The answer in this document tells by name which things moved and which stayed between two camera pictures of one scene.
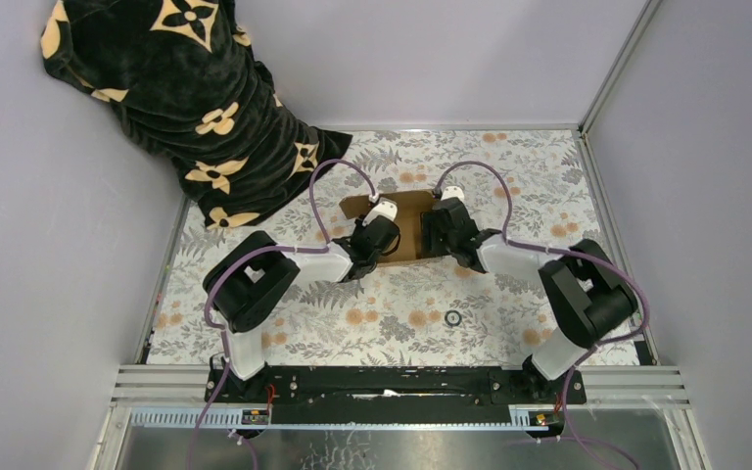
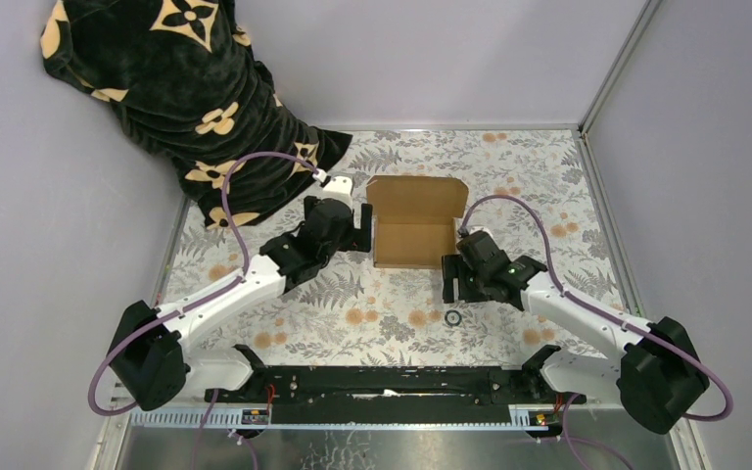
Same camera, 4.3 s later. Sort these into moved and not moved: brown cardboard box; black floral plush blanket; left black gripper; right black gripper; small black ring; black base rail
Moved: brown cardboard box; right black gripper; left black gripper
Not moved: black floral plush blanket; small black ring; black base rail
